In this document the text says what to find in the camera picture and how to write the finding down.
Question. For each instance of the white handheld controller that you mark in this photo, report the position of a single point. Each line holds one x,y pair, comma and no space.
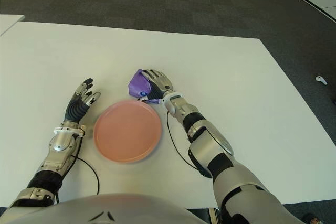
321,79

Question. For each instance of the purple tissue paper pack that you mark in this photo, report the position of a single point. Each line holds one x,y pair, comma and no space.
137,85

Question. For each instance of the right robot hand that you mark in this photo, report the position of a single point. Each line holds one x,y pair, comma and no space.
161,83

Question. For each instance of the silver robot torso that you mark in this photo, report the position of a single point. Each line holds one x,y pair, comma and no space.
105,208

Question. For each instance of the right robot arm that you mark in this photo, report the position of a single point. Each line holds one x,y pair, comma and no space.
210,145

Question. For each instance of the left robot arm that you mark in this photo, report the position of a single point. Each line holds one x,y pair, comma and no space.
56,155

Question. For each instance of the pink round plate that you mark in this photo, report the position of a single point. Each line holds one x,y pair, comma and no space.
127,132

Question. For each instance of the white side table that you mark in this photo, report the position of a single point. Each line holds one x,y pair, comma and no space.
9,23

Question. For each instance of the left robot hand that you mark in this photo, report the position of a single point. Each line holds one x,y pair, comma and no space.
76,110

